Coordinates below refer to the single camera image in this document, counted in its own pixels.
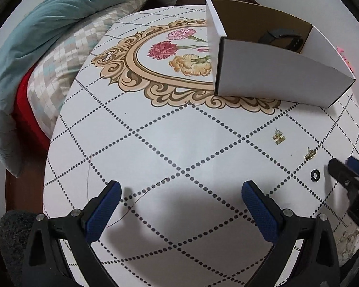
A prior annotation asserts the white cardboard box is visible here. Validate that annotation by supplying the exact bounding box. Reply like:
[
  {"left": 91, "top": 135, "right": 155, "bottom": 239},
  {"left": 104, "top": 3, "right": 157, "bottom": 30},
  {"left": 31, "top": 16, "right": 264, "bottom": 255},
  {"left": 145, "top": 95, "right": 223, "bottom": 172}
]
[{"left": 205, "top": 0, "right": 355, "bottom": 108}]

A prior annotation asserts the black smartwatch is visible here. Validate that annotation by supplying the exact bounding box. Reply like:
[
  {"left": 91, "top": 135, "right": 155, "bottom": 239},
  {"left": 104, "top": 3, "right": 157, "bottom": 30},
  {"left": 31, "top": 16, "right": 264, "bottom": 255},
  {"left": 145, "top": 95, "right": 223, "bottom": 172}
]
[{"left": 257, "top": 28, "right": 304, "bottom": 53}]

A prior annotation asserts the gold earring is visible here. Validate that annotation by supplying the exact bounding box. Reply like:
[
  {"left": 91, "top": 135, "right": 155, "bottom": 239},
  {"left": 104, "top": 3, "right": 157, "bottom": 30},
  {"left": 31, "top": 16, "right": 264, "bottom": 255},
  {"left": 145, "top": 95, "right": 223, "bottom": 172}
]
[
  {"left": 272, "top": 129, "right": 285, "bottom": 145},
  {"left": 305, "top": 147, "right": 317, "bottom": 161}
]

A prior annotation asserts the red bed sheet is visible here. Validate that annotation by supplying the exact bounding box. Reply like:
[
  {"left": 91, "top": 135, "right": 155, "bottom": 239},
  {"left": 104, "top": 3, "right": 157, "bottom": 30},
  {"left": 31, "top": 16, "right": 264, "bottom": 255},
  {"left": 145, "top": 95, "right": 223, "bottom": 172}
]
[{"left": 12, "top": 65, "right": 50, "bottom": 155}]

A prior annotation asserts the checkered patterned pillow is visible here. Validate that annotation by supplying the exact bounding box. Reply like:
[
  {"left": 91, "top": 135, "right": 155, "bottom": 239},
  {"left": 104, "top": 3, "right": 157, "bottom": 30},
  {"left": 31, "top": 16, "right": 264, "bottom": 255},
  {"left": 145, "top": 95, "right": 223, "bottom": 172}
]
[{"left": 26, "top": 0, "right": 148, "bottom": 142}]

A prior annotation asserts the teal duvet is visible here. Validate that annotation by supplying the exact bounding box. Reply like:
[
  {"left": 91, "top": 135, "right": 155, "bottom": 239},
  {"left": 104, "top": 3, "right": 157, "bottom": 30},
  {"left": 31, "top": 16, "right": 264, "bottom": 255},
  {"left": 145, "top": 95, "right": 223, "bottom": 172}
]
[{"left": 0, "top": 0, "right": 177, "bottom": 176}]

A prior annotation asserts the pink panther plush toy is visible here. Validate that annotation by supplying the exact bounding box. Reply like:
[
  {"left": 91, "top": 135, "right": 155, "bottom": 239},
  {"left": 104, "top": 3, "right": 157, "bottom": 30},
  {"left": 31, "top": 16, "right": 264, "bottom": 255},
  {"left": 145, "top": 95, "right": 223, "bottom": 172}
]
[{"left": 337, "top": 47, "right": 354, "bottom": 73}]

